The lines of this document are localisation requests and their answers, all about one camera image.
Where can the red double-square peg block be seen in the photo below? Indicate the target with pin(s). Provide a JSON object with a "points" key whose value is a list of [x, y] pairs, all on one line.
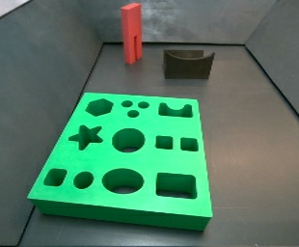
{"points": [[130, 22]]}

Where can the green foam shape board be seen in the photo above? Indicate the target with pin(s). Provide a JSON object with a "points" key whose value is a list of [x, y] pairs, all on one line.
{"points": [[128, 163]]}

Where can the black curved holder block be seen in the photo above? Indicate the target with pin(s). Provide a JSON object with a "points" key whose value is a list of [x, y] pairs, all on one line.
{"points": [[187, 64]]}

